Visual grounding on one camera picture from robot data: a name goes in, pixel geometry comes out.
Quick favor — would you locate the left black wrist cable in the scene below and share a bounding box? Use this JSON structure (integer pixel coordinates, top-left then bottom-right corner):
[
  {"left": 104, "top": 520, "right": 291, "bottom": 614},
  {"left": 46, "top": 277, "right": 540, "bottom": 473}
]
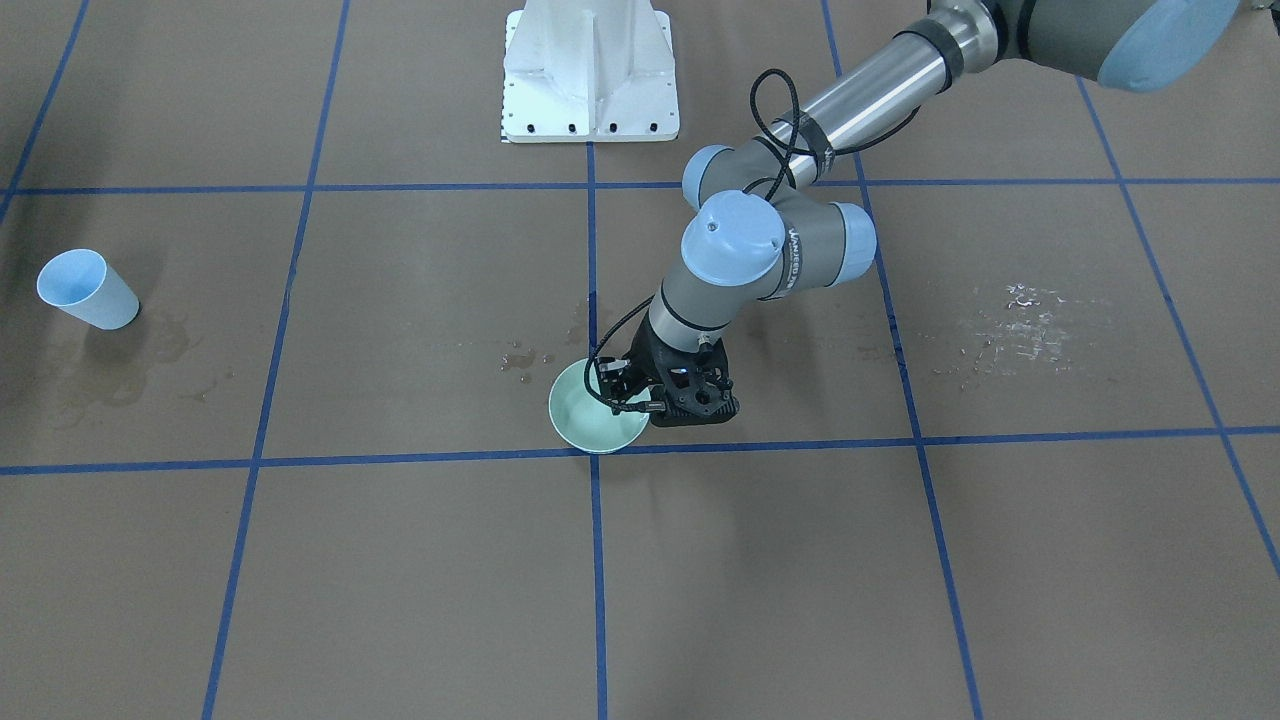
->
[{"left": 582, "top": 68, "right": 922, "bottom": 411}]

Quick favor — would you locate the light blue plastic cup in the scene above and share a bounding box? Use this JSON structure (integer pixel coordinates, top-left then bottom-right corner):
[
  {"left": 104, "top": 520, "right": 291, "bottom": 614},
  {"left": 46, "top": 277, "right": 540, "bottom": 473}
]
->
[{"left": 37, "top": 249, "right": 141, "bottom": 331}]

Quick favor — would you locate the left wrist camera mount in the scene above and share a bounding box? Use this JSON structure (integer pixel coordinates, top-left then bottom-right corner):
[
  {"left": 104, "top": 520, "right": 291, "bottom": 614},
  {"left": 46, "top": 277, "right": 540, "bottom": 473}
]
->
[{"left": 650, "top": 340, "right": 740, "bottom": 428}]

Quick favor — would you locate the mint green bowl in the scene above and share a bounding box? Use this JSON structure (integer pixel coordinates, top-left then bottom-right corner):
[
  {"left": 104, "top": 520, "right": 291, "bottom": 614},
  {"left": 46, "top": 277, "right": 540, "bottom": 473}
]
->
[{"left": 548, "top": 357, "right": 649, "bottom": 454}]

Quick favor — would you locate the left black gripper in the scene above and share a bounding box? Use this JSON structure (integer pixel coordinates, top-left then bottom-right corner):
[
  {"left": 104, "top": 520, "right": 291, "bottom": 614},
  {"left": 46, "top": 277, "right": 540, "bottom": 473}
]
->
[{"left": 596, "top": 322, "right": 716, "bottom": 415}]

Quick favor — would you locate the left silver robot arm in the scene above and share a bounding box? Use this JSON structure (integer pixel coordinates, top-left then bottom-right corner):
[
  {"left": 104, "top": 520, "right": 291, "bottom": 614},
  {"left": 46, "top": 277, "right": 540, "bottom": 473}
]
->
[{"left": 571, "top": 1, "right": 1238, "bottom": 427}]

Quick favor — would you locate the white camera stand column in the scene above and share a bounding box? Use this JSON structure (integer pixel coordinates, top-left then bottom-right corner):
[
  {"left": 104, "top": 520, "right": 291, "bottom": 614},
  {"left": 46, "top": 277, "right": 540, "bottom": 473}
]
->
[{"left": 500, "top": 1, "right": 681, "bottom": 143}]

